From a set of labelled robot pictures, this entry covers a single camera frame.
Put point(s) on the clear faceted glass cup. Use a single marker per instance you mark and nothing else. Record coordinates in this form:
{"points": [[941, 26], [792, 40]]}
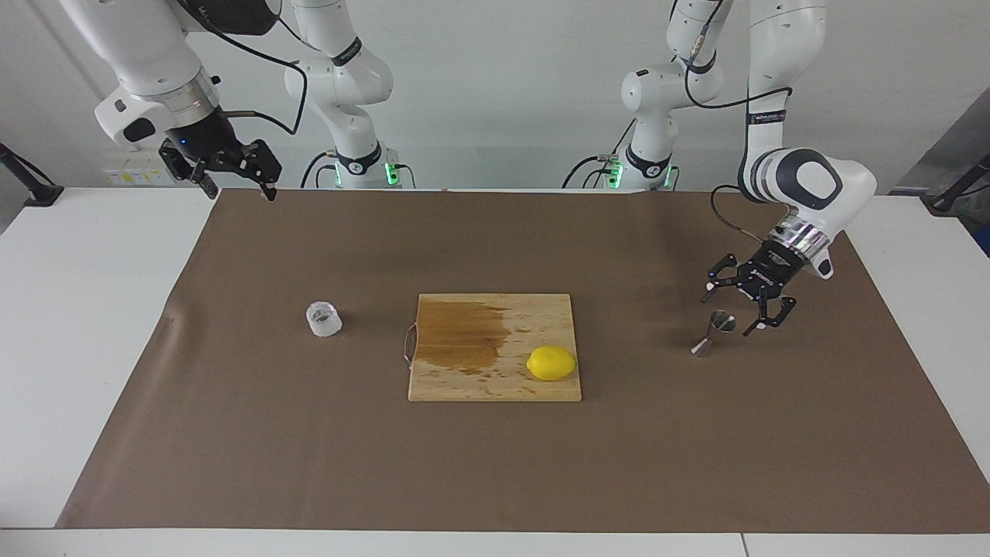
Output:
{"points": [[323, 325]]}

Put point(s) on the blue object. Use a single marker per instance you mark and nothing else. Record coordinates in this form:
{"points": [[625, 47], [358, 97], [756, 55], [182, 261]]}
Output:
{"points": [[985, 241]]}

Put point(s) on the black camera stand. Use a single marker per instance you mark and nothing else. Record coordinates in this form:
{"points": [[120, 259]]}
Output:
{"points": [[947, 203], [42, 193]]}

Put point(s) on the brown paper table mat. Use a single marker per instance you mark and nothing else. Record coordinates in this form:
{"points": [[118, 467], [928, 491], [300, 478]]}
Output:
{"points": [[309, 464]]}

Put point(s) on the wooden cutting board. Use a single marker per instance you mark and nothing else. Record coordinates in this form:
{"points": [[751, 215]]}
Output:
{"points": [[495, 383]]}

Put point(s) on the steel double jigger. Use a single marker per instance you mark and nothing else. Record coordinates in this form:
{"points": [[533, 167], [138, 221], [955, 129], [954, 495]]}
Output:
{"points": [[723, 321]]}

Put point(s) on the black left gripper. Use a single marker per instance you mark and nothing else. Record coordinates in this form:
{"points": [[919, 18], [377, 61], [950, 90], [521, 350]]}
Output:
{"points": [[769, 271]]}

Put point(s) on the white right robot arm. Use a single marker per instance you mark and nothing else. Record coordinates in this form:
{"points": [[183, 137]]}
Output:
{"points": [[147, 54]]}

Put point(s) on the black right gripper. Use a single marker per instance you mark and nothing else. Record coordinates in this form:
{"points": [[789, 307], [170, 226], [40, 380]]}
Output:
{"points": [[209, 141]]}

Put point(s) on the white wall socket box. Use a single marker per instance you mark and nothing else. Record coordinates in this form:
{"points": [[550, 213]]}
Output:
{"points": [[139, 166]]}

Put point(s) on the yellow lemon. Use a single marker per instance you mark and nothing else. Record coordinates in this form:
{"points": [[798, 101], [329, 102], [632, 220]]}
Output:
{"points": [[551, 363]]}

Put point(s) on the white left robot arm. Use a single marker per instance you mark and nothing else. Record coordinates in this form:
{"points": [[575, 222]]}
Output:
{"points": [[804, 182]]}

